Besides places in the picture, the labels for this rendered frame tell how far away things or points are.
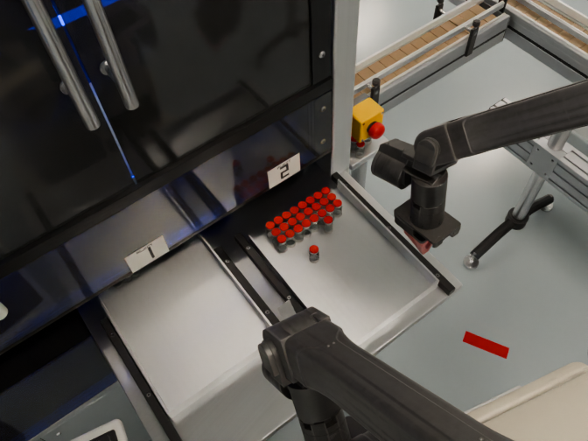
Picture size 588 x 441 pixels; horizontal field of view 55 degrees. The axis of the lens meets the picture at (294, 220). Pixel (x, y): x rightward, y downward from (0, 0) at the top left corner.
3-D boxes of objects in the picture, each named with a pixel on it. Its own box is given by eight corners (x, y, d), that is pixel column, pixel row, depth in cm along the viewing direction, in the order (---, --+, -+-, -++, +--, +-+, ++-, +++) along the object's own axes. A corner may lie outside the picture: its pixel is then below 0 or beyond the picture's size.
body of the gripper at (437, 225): (418, 199, 103) (420, 170, 97) (461, 230, 97) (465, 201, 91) (392, 217, 101) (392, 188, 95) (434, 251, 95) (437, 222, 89)
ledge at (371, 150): (318, 138, 149) (318, 133, 148) (355, 115, 153) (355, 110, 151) (351, 171, 143) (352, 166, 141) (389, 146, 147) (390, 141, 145)
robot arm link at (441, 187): (434, 188, 86) (456, 167, 89) (398, 169, 90) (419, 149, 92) (432, 217, 92) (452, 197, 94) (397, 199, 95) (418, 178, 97)
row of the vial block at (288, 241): (276, 248, 129) (274, 237, 125) (338, 208, 134) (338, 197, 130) (281, 255, 128) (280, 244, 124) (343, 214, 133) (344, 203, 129)
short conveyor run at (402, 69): (326, 155, 148) (327, 112, 135) (291, 121, 156) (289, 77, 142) (506, 44, 169) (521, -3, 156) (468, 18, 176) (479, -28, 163)
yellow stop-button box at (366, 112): (340, 126, 138) (340, 105, 132) (362, 113, 140) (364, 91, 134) (360, 144, 135) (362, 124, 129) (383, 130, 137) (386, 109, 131)
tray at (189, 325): (94, 292, 125) (89, 285, 122) (195, 230, 133) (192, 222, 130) (171, 418, 109) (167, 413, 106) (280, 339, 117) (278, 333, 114)
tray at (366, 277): (249, 243, 130) (248, 234, 127) (338, 187, 138) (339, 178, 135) (342, 358, 114) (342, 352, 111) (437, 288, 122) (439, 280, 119)
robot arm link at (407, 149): (438, 144, 83) (467, 132, 88) (376, 115, 89) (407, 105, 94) (417, 213, 89) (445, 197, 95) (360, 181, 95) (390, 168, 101)
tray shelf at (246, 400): (77, 309, 125) (74, 305, 123) (325, 156, 146) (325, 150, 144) (187, 500, 103) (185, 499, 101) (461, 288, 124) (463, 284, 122)
